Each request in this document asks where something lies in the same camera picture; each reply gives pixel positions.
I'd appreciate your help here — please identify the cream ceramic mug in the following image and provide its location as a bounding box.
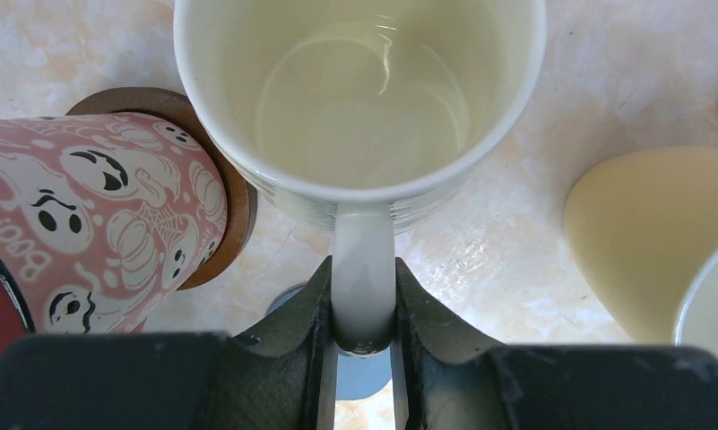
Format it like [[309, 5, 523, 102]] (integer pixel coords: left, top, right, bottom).
[[173, 1, 548, 355]]

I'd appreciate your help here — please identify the yellow ceramic mug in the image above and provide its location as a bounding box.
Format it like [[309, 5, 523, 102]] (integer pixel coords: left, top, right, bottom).
[[563, 146, 718, 358]]

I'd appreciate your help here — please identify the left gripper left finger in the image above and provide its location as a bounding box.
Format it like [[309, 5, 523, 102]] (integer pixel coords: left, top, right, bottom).
[[0, 260, 335, 429]]

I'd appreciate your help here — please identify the dark walnut wooden coaster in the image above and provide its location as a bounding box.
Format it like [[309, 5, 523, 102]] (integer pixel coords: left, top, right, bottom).
[[66, 87, 258, 290]]

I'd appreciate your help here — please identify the blue-grey apple coaster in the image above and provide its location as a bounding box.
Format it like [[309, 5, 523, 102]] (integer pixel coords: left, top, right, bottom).
[[266, 282, 394, 402]]

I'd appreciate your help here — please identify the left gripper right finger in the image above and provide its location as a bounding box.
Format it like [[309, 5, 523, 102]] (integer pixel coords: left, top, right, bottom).
[[393, 260, 718, 429]]

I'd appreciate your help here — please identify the pink mug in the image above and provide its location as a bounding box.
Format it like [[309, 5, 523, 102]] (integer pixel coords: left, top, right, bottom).
[[0, 113, 228, 354]]

